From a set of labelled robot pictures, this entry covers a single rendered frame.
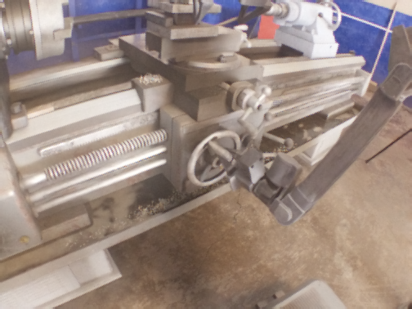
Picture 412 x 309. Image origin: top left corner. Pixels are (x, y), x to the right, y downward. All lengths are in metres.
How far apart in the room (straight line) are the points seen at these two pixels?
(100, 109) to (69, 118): 0.10
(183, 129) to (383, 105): 0.54
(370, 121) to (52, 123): 0.79
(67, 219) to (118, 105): 0.45
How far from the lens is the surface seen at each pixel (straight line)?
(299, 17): 1.62
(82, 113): 0.83
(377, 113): 0.56
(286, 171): 0.62
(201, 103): 0.79
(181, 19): 0.83
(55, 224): 1.02
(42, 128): 0.81
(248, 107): 0.83
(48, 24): 0.84
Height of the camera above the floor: 1.23
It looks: 38 degrees down
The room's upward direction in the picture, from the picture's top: 7 degrees clockwise
